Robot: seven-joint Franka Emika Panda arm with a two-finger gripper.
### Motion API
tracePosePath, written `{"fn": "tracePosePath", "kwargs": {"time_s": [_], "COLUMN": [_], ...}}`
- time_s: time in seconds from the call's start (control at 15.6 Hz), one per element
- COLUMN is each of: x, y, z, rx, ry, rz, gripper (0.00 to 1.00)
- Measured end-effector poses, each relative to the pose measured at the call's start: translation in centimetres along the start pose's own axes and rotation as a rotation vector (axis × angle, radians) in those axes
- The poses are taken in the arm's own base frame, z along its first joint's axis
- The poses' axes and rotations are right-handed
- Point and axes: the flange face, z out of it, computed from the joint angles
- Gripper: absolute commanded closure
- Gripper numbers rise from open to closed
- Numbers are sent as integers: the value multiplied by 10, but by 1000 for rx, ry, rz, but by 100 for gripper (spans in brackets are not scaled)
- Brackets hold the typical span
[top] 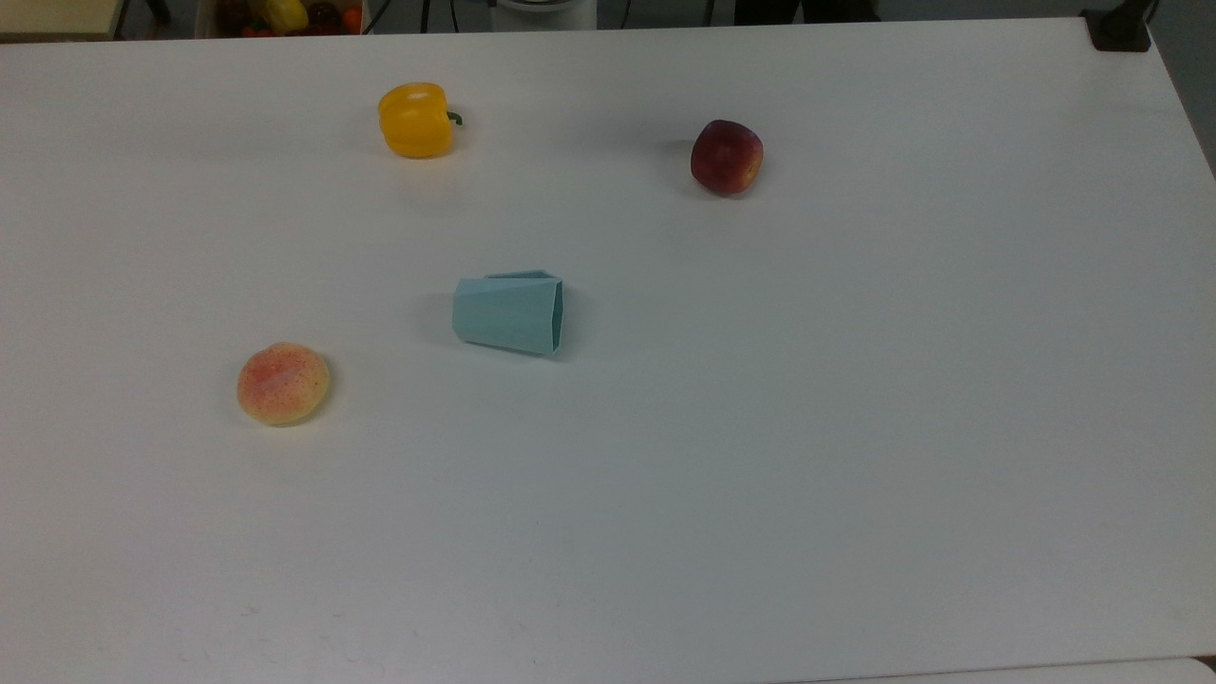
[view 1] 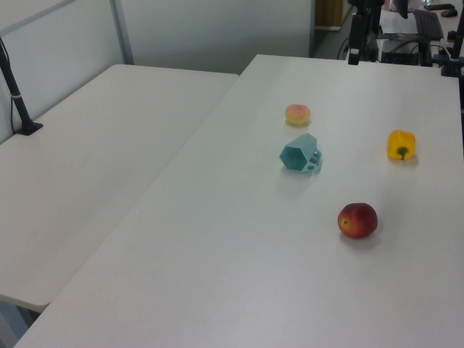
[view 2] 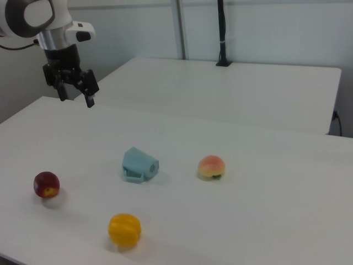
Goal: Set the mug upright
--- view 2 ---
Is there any pink yellow peach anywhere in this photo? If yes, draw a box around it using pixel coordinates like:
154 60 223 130
197 155 227 179

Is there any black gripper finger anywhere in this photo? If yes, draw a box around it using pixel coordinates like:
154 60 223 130
42 63 70 102
77 69 100 109

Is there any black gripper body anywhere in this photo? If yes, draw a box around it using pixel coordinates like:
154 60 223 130
45 45 83 84

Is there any red apple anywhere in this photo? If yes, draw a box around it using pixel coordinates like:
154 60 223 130
33 171 61 199

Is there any black pole with base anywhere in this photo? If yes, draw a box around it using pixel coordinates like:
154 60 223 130
215 0 232 67

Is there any yellow bell pepper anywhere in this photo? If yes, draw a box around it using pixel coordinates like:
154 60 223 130
108 213 142 246

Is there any white table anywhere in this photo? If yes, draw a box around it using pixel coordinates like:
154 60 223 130
76 57 342 136

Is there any black cable at table edge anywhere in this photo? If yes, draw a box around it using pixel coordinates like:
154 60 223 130
332 110 343 137

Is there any grey metal wall post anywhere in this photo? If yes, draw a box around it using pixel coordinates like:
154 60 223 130
175 0 190 60

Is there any light blue mug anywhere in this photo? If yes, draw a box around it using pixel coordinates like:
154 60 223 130
121 146 160 183

